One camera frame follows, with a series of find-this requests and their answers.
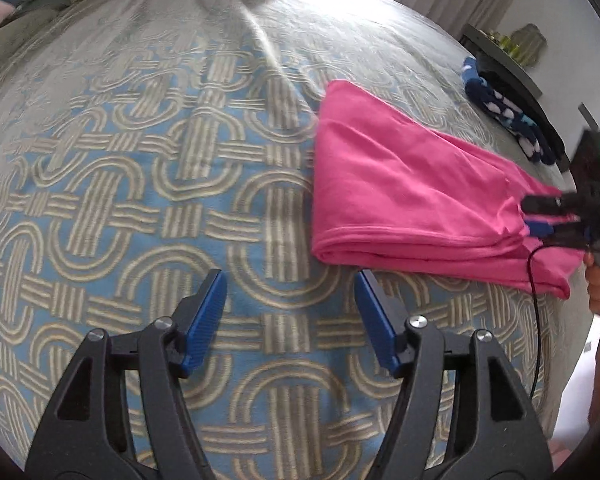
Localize blue beige patterned bedspread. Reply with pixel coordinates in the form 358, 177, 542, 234
0, 0, 562, 479

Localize person's right hand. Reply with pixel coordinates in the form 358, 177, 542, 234
583, 252, 600, 315

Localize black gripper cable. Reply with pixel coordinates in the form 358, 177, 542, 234
526, 242, 549, 403

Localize pink pants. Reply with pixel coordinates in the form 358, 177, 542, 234
311, 80, 582, 299

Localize dark wall shelf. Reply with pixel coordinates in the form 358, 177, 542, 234
460, 24, 543, 100

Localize navy white patterned clothing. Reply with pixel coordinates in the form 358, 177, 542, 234
460, 56, 556, 166

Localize green decor on shelf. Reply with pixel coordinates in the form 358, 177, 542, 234
486, 23, 547, 68

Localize wall socket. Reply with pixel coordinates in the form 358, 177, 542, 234
578, 103, 600, 131

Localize black folded clothing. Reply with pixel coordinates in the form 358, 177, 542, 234
478, 63, 566, 160

